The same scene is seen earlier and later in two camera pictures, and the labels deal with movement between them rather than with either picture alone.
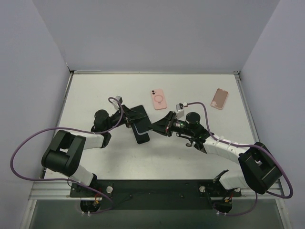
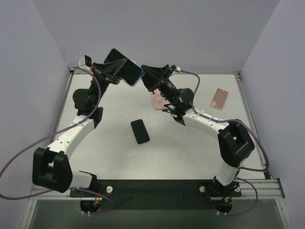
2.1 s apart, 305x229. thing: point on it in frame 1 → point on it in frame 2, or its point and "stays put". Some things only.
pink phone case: [219, 98] stays put
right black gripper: [169, 125] → [161, 79]
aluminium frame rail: [46, 190] stays put
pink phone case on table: [158, 99] stays put
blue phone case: [142, 128] → [131, 72]
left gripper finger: [136, 113] → [112, 68]
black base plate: [154, 194] stays put
